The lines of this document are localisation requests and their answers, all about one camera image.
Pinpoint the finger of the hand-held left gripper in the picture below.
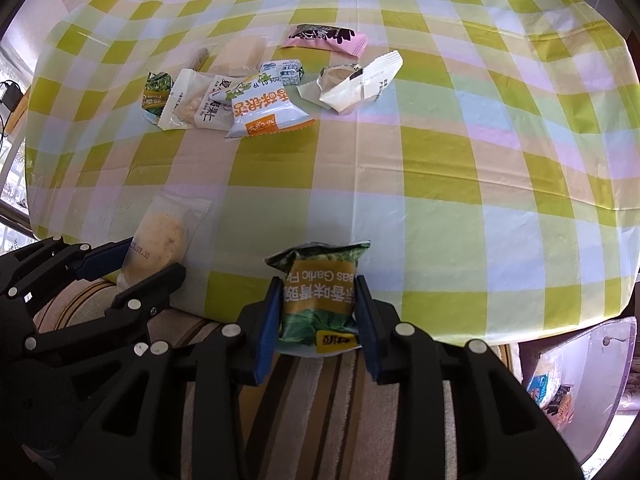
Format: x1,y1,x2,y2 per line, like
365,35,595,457
20,261,187,357
0,236,136,302

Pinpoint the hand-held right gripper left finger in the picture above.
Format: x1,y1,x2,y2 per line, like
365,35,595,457
65,276,284,480

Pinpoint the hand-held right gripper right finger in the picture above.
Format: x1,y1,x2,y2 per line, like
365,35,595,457
355,277,586,480

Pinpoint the green pea snack packet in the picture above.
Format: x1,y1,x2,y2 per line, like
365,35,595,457
263,240,372,357
141,70,176,125

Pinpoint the round cake clear packet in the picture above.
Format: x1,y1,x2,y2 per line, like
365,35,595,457
115,192,212,291

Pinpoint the white nut packet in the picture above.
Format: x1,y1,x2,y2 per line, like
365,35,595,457
157,67,236,132

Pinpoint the clear plastic bin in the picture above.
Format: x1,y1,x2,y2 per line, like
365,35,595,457
519,315,639,465

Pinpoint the small blue white candy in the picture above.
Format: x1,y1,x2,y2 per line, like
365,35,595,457
258,58,307,87

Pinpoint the yellow checkered tablecloth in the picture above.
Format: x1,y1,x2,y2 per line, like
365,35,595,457
24,0,640,347

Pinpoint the black power adapter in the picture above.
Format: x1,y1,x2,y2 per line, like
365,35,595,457
0,80,24,111

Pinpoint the orange white snack packet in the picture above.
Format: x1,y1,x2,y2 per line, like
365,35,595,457
223,73,316,141

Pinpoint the beige snack packet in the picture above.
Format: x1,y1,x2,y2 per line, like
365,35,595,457
297,62,364,117

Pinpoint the clear cake bar packet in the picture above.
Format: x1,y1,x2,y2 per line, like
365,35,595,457
192,34,271,77

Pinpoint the white crimped snack packet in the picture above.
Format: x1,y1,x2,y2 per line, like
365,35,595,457
318,50,404,114

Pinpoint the pink black snack packet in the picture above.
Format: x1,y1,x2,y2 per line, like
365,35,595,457
278,23,370,59

